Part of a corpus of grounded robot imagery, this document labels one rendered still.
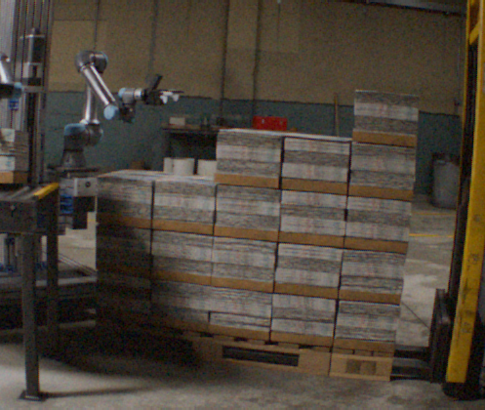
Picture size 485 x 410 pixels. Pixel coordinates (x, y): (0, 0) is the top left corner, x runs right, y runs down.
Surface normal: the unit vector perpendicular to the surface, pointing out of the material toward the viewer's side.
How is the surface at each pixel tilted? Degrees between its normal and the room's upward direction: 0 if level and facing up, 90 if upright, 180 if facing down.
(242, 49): 90
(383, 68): 90
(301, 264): 90
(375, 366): 90
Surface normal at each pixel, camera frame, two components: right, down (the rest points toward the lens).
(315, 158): -0.22, 0.11
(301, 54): 0.05, 0.13
